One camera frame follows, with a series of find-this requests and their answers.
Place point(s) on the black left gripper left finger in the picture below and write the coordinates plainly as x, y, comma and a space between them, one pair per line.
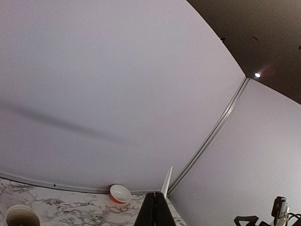
146, 215

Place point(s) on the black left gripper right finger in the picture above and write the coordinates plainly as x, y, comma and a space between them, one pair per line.
163, 216

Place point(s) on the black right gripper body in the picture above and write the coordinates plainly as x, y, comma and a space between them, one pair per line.
251, 221

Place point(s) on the white paper cups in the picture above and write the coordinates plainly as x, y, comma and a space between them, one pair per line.
21, 215

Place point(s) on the orange white bowl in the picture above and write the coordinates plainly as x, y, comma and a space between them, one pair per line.
120, 194

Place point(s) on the right corner aluminium post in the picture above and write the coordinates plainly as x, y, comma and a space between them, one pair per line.
211, 136

